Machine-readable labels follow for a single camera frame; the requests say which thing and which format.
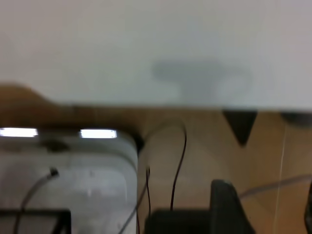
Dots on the black metal frame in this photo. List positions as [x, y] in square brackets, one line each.
[36, 212]

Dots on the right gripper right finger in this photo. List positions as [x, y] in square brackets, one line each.
[309, 213]

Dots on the black triangular table bracket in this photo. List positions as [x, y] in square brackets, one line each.
[240, 124]

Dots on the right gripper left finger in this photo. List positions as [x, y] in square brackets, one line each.
[226, 212]

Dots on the black box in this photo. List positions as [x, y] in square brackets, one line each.
[178, 223]

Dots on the grey metal base plate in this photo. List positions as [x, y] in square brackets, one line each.
[97, 175]

